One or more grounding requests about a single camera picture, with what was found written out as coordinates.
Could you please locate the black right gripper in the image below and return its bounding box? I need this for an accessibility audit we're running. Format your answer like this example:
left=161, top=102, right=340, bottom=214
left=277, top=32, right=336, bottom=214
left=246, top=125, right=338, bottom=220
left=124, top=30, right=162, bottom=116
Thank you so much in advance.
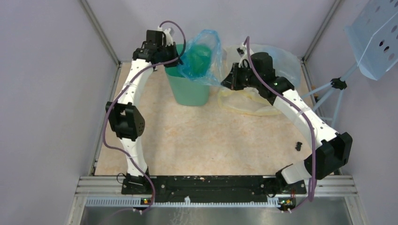
left=221, top=63, right=261, bottom=91

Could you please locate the clear yellow-edged plastic bag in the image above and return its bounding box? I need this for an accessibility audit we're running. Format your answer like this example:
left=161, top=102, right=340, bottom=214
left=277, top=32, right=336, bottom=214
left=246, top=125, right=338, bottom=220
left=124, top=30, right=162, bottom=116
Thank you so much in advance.
left=217, top=44, right=301, bottom=116

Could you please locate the blue plastic trash bag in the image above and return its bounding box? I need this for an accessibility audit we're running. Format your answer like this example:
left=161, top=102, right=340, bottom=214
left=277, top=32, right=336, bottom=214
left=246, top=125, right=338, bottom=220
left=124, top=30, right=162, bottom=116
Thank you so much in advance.
left=177, top=30, right=228, bottom=87

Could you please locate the green plastic trash bin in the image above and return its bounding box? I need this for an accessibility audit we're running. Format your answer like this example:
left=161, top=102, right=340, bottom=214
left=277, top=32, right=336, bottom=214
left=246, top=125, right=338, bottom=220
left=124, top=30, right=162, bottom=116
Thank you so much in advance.
left=165, top=45, right=212, bottom=106

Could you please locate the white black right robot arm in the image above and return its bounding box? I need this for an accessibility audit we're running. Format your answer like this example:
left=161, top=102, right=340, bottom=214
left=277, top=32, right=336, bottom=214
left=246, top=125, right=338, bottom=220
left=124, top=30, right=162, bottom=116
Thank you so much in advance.
left=221, top=52, right=353, bottom=193

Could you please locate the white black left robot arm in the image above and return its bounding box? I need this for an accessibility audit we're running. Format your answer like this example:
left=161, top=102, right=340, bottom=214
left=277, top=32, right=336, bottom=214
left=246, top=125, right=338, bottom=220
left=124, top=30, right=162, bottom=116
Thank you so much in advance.
left=106, top=27, right=181, bottom=194

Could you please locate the small black plastic part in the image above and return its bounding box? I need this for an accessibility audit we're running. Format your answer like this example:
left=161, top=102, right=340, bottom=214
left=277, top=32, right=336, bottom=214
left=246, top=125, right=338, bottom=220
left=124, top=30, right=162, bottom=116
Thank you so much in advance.
left=295, top=142, right=303, bottom=151

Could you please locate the light blue tripod stand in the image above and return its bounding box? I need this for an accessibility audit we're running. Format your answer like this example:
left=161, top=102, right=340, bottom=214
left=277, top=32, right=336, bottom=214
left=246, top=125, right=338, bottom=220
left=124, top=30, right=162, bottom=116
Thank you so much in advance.
left=301, top=63, right=358, bottom=128

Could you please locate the perforated light blue panel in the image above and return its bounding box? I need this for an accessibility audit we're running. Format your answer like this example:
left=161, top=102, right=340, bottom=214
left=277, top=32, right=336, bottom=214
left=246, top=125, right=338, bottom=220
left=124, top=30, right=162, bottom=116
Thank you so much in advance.
left=344, top=0, right=398, bottom=81

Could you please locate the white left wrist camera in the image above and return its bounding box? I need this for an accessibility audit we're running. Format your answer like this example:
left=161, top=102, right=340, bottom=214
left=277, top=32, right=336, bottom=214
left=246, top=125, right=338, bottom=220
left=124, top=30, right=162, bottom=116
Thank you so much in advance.
left=157, top=26, right=174, bottom=46

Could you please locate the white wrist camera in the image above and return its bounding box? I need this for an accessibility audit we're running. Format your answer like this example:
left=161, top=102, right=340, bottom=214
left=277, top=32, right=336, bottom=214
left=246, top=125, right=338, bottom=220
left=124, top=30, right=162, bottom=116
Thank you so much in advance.
left=237, top=45, right=247, bottom=57
left=157, top=26, right=174, bottom=46

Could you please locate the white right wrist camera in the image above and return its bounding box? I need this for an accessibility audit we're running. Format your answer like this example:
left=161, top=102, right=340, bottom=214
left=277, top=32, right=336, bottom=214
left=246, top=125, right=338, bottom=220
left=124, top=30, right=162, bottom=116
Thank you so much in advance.
left=237, top=45, right=247, bottom=57

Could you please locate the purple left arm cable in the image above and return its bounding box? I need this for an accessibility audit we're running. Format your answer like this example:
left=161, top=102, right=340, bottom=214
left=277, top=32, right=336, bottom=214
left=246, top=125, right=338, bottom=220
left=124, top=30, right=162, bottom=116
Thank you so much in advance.
left=102, top=20, right=187, bottom=215

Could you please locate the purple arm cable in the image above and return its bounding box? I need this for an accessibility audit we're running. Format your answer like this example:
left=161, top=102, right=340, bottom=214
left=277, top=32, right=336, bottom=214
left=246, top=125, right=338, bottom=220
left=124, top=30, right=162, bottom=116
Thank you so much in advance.
left=243, top=36, right=318, bottom=213
left=102, top=20, right=187, bottom=215

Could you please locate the white cable duct strip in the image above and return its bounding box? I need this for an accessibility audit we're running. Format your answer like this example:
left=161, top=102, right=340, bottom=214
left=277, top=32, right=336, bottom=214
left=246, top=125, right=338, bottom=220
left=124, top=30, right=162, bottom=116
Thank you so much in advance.
left=85, top=197, right=280, bottom=208

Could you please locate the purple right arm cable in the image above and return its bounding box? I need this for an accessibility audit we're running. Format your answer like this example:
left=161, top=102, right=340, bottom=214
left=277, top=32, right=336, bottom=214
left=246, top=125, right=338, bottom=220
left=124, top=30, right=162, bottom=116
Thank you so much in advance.
left=243, top=36, right=318, bottom=213

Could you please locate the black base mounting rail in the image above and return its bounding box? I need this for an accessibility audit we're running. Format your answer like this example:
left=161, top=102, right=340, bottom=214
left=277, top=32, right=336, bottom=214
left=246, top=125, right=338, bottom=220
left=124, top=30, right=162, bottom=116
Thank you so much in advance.
left=121, top=174, right=307, bottom=203

